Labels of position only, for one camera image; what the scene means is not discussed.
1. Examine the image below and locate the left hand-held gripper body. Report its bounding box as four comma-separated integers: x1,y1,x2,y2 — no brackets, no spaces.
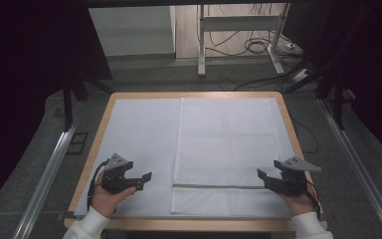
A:
100,152,145,195

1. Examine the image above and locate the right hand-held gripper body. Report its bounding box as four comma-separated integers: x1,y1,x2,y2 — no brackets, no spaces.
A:
269,156,323,196

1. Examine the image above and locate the white cloth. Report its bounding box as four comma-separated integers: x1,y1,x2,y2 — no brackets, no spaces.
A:
169,97,292,215

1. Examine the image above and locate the person's right hand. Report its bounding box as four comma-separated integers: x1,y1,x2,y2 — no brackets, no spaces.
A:
278,185,316,217

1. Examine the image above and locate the person's left hand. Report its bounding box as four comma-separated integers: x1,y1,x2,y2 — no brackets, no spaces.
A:
90,170,137,219

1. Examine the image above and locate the pale blue table mat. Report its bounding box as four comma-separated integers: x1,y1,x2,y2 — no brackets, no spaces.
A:
74,97,313,220

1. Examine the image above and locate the wooden table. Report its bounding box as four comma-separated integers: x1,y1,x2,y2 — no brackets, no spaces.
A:
63,91,328,233

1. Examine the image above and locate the black metal stand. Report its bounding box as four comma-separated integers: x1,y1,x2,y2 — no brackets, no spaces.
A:
61,75,114,132
284,59,346,131

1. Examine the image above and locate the white power strip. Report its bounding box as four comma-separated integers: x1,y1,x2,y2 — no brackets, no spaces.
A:
291,68,311,84

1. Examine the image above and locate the dark curtain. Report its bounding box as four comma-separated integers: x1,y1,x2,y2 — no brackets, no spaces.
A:
0,0,114,217
281,0,382,167

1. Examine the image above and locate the white cabinet panel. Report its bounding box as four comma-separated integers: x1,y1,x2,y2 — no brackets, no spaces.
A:
88,5,177,58

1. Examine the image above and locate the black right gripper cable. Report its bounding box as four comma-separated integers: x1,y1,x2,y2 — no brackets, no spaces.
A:
305,179,322,221

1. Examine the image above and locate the thin black floor cable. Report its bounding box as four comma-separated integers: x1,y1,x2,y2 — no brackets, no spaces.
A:
291,117,320,154

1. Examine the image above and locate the aluminium floor rail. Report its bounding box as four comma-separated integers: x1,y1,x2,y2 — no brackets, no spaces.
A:
317,99,382,239
11,119,82,239

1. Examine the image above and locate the long black floor cable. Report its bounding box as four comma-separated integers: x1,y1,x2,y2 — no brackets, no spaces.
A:
216,68,301,93

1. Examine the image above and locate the black coiled floor cable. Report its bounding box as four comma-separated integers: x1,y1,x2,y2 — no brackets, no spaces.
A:
244,37,271,55

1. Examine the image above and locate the white metal desk frame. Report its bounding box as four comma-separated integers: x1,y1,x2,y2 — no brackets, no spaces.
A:
196,3,291,79

